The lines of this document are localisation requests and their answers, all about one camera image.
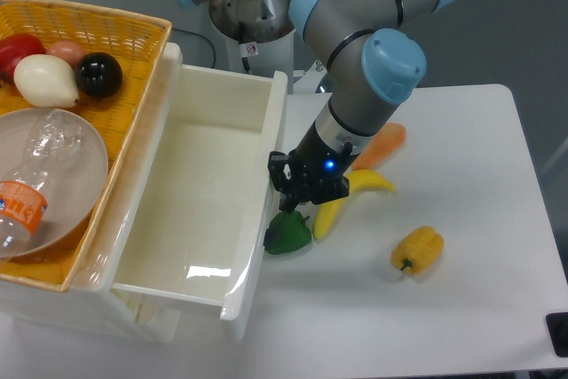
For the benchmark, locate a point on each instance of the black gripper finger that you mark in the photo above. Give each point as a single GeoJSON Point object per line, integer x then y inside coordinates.
{"type": "Point", "coordinates": [326, 190]}
{"type": "Point", "coordinates": [282, 171]}

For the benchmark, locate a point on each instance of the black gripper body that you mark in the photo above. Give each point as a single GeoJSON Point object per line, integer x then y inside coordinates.
{"type": "Point", "coordinates": [319, 161]}

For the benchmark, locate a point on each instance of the white drawer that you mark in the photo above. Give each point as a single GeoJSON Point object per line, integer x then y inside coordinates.
{"type": "Point", "coordinates": [196, 239]}

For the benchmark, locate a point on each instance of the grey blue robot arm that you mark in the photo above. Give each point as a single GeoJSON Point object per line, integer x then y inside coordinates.
{"type": "Point", "coordinates": [374, 67]}

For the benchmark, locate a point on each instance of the white plastic drawer cabinet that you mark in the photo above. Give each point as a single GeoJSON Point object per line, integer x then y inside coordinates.
{"type": "Point", "coordinates": [92, 302]}

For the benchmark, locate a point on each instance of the yellow toy banana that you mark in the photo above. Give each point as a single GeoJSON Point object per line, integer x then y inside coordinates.
{"type": "Point", "coordinates": [359, 180]}

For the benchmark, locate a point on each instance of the green toy bell pepper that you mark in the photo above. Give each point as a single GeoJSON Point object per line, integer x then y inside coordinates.
{"type": "Point", "coordinates": [286, 233]}

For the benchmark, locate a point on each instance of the orange toy bread slice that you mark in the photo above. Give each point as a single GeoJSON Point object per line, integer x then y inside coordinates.
{"type": "Point", "coordinates": [387, 141]}

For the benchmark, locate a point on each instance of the yellow toy bell pepper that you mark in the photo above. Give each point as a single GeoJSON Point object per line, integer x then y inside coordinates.
{"type": "Point", "coordinates": [418, 251]}

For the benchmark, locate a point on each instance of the yellow woven basket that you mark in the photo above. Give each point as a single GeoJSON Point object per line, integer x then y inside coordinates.
{"type": "Point", "coordinates": [137, 41]}

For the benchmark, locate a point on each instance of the grey round plate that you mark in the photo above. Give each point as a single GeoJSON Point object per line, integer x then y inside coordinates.
{"type": "Point", "coordinates": [76, 194]}

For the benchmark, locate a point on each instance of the black toy ball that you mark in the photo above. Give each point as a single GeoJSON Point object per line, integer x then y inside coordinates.
{"type": "Point", "coordinates": [98, 75]}

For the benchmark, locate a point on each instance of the pink toy peach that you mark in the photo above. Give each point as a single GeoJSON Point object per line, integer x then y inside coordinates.
{"type": "Point", "coordinates": [69, 51]}

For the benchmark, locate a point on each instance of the black corner device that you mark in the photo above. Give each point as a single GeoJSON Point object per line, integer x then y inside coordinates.
{"type": "Point", "coordinates": [557, 323]}

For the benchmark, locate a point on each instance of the white toy onion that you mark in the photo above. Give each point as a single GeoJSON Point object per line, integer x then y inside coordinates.
{"type": "Point", "coordinates": [46, 81]}

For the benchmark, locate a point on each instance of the clear plastic bottle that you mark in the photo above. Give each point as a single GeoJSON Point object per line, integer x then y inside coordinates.
{"type": "Point", "coordinates": [53, 143]}

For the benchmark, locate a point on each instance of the red toy tomato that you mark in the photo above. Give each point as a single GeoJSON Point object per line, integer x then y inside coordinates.
{"type": "Point", "coordinates": [14, 48]}

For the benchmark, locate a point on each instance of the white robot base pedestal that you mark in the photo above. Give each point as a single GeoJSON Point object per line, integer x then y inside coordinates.
{"type": "Point", "coordinates": [258, 35]}

